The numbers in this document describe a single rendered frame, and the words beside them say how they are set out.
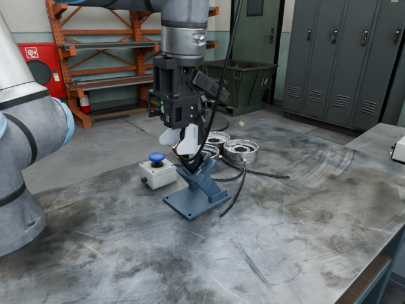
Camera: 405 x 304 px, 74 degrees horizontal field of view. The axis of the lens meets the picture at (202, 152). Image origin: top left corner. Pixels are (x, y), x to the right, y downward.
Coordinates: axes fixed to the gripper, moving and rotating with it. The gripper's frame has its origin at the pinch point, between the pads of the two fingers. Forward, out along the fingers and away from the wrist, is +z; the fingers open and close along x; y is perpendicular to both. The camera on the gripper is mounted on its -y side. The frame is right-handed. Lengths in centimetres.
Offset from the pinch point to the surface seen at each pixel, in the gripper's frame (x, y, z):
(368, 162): 25, -51, 11
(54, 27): -353, -102, 12
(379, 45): -38, -295, -2
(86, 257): 0.4, 23.8, 12.3
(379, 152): 22, -93, 23
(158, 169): -10.3, -0.1, 9.1
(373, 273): 38, -36, 34
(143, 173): -13.8, 2.0, 11.3
